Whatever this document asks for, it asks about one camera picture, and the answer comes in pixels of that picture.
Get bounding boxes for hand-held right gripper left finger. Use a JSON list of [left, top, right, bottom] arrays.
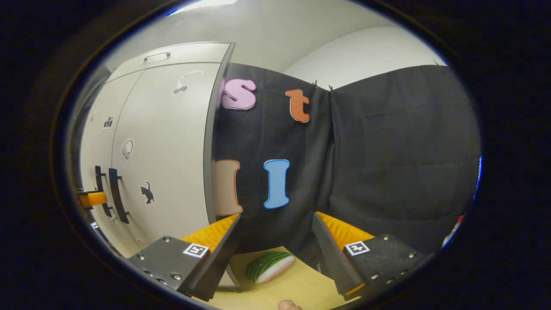
[[127, 214, 241, 302]]

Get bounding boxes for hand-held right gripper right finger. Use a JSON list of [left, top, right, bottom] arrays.
[[312, 212, 429, 301]]

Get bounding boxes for white cabinet door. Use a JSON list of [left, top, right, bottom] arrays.
[[111, 62, 222, 259], [79, 70, 145, 259]]

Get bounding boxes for white grey cabinet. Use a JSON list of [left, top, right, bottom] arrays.
[[69, 41, 237, 289]]

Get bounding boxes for white cabinet drawer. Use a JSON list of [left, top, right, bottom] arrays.
[[107, 42, 235, 82]]

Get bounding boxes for toy watermelon slice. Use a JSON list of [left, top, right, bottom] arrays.
[[245, 251, 296, 284]]

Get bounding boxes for black backdrop cloth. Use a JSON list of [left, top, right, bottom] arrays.
[[211, 64, 482, 267]]

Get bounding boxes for white red object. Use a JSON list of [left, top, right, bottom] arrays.
[[443, 213, 466, 248]]

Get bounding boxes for black door handle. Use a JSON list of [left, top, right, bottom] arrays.
[[95, 166, 113, 218], [108, 168, 130, 224]]

